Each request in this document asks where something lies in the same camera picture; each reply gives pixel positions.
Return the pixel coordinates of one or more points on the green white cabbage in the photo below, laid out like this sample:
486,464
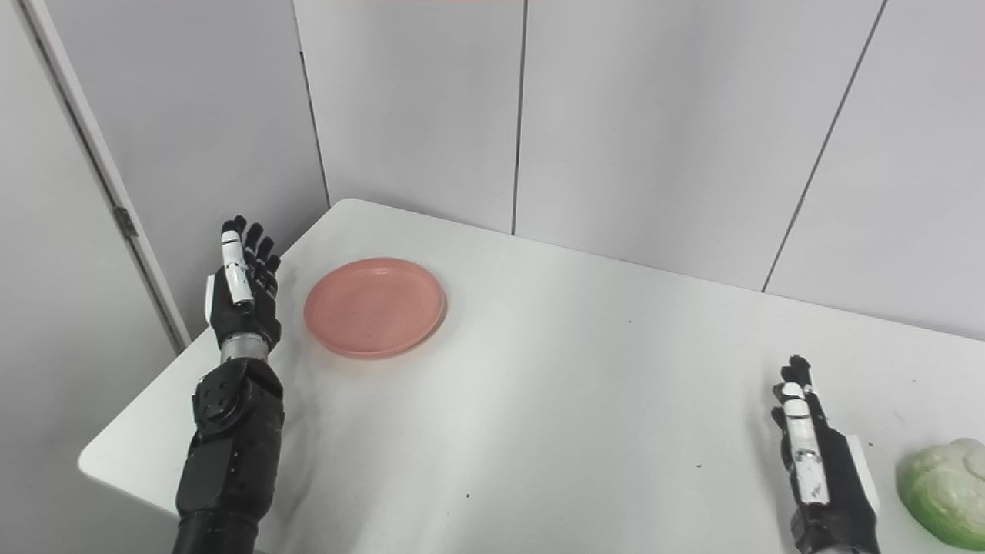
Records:
950,492

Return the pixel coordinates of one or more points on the grey metal door hinge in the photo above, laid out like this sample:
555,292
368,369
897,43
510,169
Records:
125,221

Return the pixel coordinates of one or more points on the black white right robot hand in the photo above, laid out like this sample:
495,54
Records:
835,492

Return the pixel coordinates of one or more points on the pink round plate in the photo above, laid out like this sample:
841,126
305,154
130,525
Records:
375,308

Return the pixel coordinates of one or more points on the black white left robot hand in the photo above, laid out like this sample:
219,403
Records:
242,308

